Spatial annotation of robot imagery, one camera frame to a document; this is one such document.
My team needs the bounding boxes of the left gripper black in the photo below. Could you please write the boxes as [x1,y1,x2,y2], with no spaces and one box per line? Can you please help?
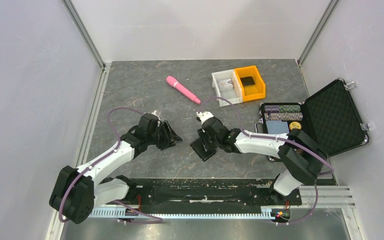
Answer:
[146,120,183,151]

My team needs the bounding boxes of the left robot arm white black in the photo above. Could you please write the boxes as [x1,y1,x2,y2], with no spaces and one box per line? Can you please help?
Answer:
[49,113,183,224]

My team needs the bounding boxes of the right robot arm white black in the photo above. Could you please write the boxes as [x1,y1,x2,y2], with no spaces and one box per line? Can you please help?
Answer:
[190,111,333,204]

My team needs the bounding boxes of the card in white bin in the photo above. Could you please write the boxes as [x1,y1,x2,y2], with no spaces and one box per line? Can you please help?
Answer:
[217,79,234,92]

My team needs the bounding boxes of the blue playing card deck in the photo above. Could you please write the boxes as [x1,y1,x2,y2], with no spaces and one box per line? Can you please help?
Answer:
[265,120,290,135]

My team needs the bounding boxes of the pink wand massager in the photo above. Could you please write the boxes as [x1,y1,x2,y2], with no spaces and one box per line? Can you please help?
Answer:
[166,76,201,104]

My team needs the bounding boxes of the white plastic bin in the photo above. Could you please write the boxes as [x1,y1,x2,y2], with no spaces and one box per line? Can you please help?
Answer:
[211,69,244,105]

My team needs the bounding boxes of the poker chip row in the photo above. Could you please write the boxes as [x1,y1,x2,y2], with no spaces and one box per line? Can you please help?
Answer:
[264,105,301,113]
[264,112,304,121]

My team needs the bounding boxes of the orange plastic bin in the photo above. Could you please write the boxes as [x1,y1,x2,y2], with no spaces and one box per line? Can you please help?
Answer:
[234,65,266,102]

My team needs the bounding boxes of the top poker chip row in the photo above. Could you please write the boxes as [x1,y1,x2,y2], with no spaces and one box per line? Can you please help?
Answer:
[264,105,301,113]

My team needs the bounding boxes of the black object in orange bin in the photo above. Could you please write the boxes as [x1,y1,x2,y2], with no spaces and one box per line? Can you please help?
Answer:
[240,76,255,87]

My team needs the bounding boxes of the yellow dealer chip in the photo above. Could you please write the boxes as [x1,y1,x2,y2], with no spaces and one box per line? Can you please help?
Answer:
[289,121,302,131]

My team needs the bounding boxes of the black poker chip case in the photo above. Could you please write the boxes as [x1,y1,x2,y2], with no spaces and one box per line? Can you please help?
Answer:
[259,78,370,156]

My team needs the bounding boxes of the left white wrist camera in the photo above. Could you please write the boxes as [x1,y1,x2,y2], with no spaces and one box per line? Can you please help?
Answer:
[150,110,161,121]

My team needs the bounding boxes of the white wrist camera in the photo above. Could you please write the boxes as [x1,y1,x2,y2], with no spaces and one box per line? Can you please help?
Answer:
[150,110,161,121]
[196,111,214,124]

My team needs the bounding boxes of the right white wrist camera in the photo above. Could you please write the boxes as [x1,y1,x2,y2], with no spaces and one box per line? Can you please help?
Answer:
[196,111,214,124]

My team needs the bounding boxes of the white cable duct strip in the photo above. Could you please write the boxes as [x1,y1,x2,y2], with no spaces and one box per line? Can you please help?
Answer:
[88,206,275,220]

